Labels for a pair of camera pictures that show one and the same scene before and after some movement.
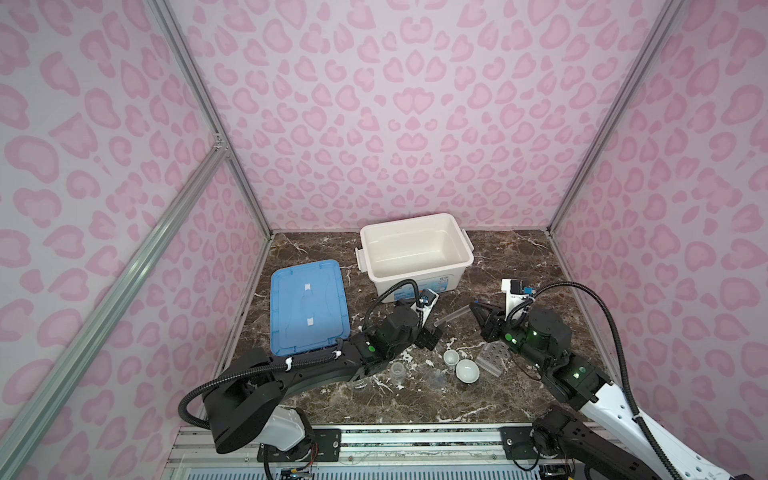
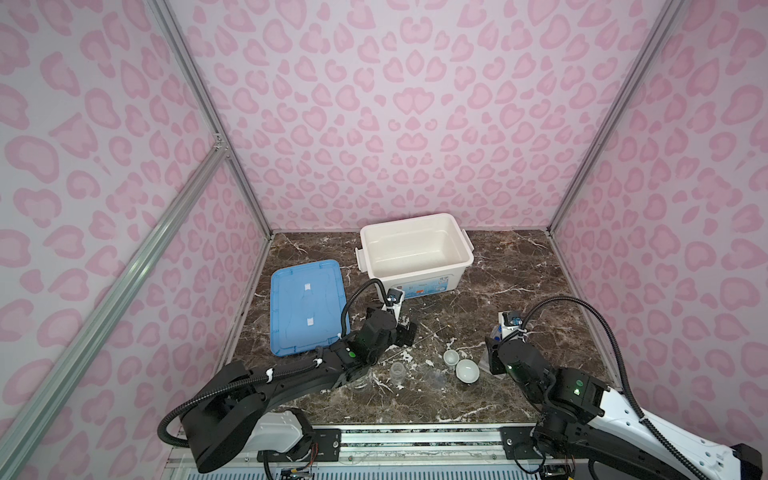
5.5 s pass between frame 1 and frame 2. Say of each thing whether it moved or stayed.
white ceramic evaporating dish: stayed
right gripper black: moved
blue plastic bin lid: stayed
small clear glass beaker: stayed
